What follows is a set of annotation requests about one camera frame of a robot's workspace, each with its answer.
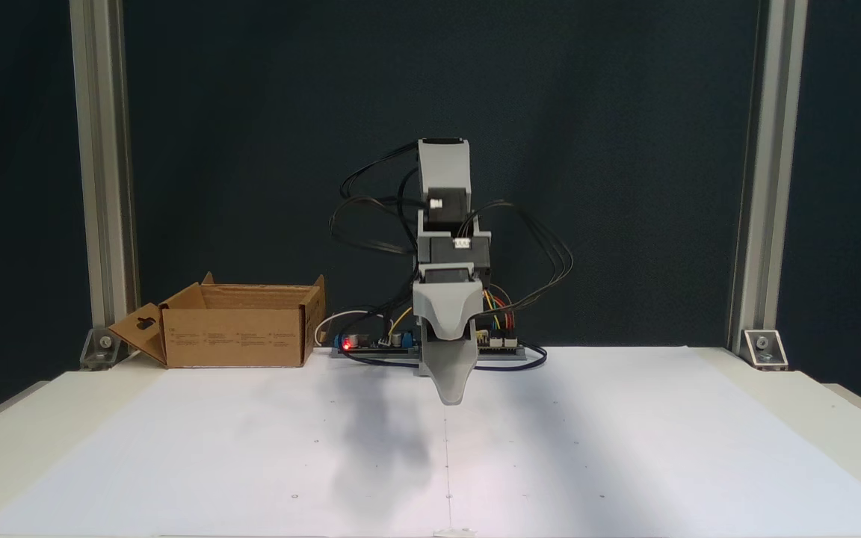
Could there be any red jumper wire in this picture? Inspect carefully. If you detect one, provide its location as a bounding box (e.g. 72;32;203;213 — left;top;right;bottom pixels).
484;290;513;333

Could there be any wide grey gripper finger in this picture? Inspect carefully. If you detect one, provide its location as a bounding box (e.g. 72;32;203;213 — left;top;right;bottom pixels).
411;282;486;343

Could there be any metal corner bracket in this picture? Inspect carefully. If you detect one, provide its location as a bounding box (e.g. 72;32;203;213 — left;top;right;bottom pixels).
79;327;123;371
741;329;790;369

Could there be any grey board mounting plate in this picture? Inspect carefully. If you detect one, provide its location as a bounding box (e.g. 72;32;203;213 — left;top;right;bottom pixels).
328;345;528;362

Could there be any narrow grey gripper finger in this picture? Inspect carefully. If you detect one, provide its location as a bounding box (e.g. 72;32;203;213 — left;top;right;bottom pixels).
423;338;478;406

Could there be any black cable on table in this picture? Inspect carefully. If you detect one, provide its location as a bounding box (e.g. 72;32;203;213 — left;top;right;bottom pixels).
337;342;549;372

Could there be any blue power board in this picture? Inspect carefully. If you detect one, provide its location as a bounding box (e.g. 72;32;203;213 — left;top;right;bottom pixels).
333;331;422;356

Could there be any driver board with jumpers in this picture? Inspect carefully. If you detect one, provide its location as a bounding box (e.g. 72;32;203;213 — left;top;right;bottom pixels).
475;329;521;353

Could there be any aluminium profile post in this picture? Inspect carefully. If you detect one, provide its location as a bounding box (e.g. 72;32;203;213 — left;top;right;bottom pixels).
728;0;810;356
70;0;140;352

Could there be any brown cardboard box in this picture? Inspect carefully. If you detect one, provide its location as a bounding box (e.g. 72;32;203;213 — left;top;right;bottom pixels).
108;272;327;369

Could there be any thin white cable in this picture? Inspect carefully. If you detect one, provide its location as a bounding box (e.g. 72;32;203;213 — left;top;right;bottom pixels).
315;309;371;346

